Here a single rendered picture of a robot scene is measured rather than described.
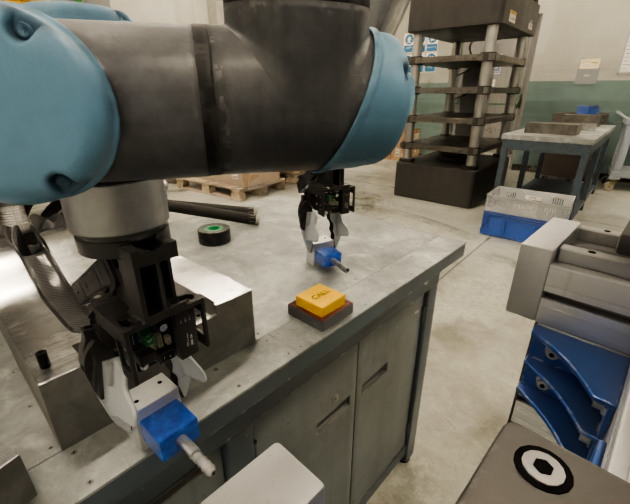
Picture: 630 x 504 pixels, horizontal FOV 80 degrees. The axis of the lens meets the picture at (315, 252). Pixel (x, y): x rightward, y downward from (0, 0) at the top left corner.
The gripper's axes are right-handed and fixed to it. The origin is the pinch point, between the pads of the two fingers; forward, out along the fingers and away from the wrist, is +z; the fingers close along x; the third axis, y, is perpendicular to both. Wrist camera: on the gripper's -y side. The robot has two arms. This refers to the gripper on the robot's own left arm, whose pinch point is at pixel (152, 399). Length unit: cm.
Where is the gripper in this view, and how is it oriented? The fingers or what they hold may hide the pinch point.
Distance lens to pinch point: 46.5
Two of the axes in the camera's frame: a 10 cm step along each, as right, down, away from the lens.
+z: 0.0, 9.2, 3.9
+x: 6.5, -3.0, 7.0
